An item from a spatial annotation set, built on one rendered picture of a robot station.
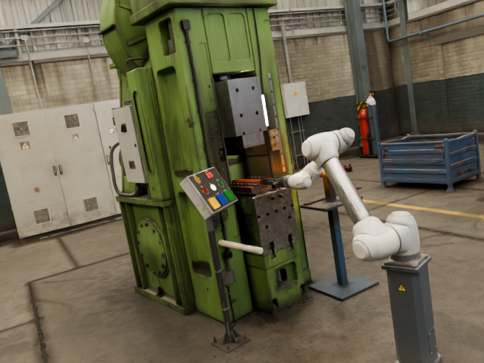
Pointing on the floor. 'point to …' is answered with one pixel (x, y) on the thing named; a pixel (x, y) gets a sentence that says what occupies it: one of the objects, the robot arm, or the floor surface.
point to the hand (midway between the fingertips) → (267, 181)
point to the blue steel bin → (430, 158)
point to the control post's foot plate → (230, 342)
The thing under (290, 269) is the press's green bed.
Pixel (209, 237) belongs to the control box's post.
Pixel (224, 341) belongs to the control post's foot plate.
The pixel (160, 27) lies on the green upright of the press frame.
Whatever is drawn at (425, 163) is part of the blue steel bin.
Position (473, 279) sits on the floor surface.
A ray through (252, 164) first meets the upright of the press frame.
